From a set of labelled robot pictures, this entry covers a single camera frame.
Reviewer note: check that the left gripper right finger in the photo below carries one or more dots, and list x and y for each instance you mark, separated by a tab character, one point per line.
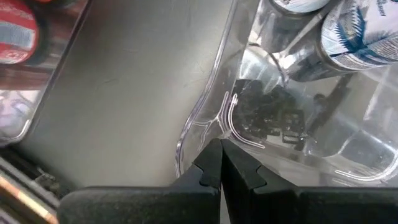
295	205

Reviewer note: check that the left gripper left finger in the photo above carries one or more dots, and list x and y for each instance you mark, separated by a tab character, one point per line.
140	205

